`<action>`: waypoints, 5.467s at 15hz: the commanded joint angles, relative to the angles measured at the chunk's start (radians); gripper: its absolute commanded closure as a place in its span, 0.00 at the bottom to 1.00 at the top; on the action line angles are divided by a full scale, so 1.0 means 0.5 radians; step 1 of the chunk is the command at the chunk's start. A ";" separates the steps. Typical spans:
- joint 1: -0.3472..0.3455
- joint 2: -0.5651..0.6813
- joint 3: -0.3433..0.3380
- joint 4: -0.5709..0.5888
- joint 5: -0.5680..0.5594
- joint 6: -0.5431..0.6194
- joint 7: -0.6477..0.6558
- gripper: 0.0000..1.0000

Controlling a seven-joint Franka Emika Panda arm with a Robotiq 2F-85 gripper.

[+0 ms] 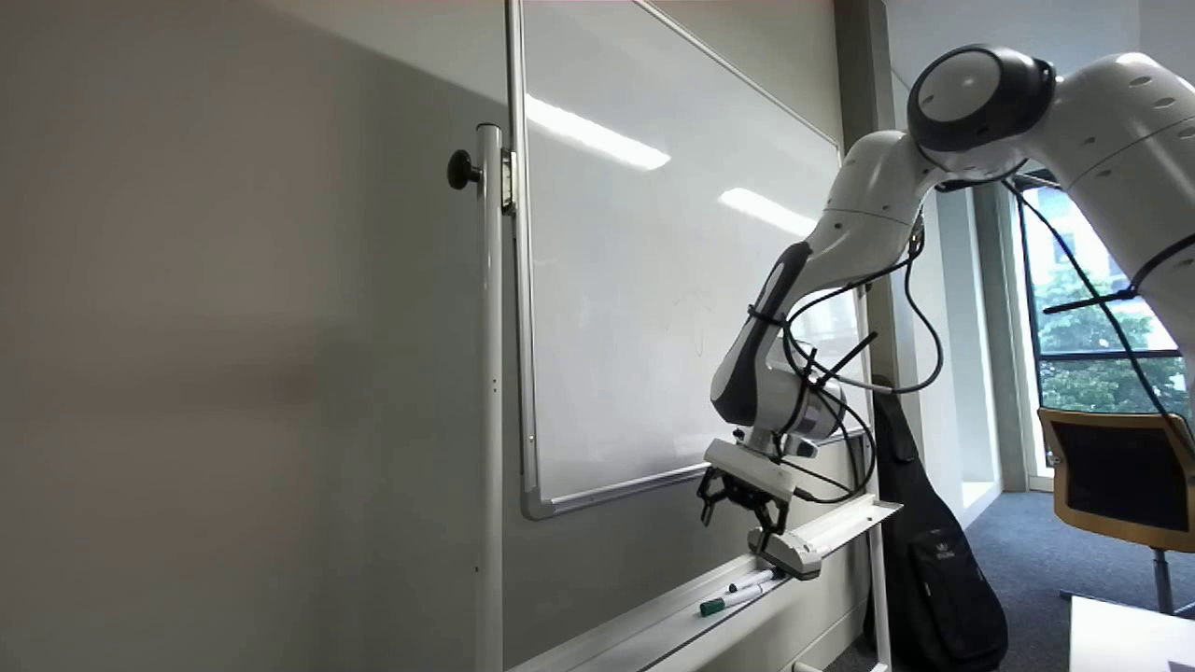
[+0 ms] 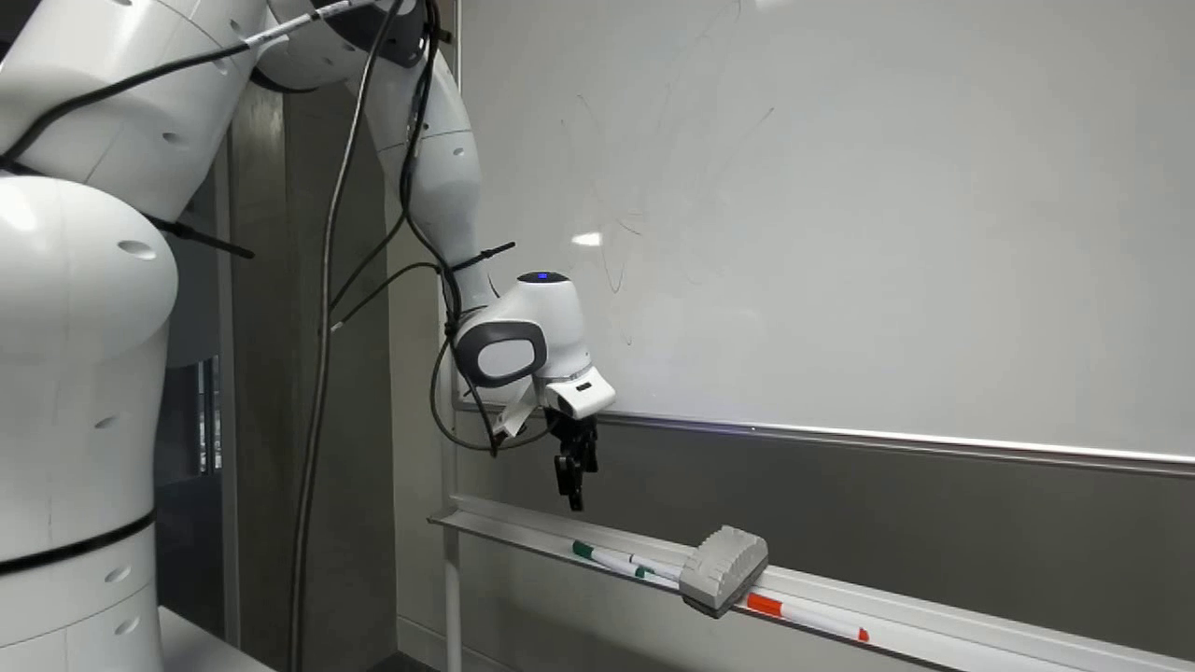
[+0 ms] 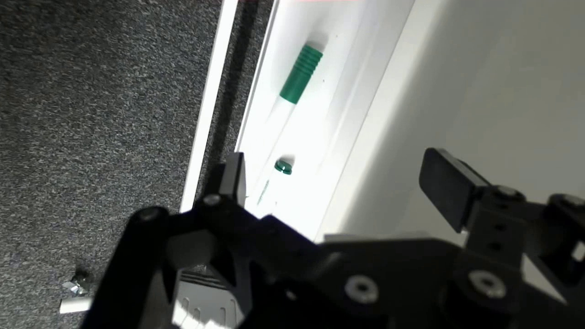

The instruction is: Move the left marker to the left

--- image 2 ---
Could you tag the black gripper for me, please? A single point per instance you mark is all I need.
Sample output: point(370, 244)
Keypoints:
point(575, 440)

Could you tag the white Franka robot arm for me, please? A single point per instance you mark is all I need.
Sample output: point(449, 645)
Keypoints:
point(86, 311)

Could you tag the white whiteboard stand post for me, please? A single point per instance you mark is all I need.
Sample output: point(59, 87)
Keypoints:
point(449, 611)

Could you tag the large whiteboard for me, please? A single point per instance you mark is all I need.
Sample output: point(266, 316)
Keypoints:
point(845, 211)

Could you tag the grey whiteboard eraser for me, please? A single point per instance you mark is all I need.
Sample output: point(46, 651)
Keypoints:
point(722, 570)

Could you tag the red whiteboard marker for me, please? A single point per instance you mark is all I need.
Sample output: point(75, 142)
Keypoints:
point(809, 619)

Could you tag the white metal marker tray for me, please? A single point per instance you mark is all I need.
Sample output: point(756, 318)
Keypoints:
point(873, 619)

